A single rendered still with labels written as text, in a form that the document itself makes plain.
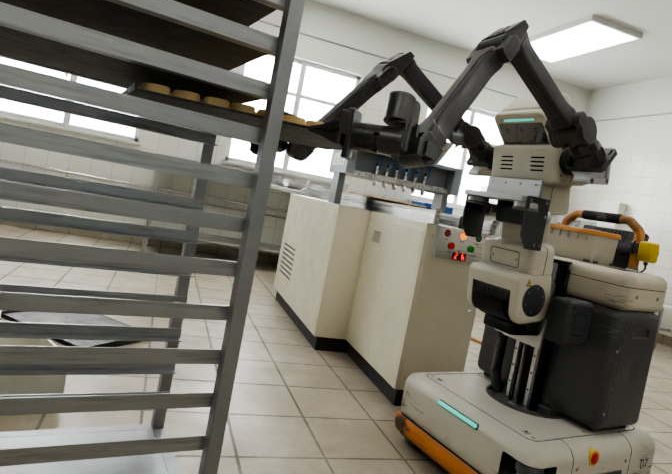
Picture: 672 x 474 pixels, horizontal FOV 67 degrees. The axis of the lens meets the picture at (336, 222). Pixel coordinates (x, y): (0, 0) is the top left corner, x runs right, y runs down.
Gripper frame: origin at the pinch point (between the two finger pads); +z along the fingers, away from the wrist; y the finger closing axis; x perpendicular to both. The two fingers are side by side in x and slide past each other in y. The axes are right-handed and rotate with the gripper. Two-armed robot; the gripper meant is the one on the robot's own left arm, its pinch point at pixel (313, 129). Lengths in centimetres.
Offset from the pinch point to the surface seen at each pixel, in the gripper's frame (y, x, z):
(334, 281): 60, 173, 33
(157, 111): 4.1, -24.2, 21.0
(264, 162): 9.2, -11.9, 4.5
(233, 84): -4.2, -15.2, 12.0
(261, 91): -4.3, -11.2, 8.0
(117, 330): 58, 10, 47
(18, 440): 85, -4, 59
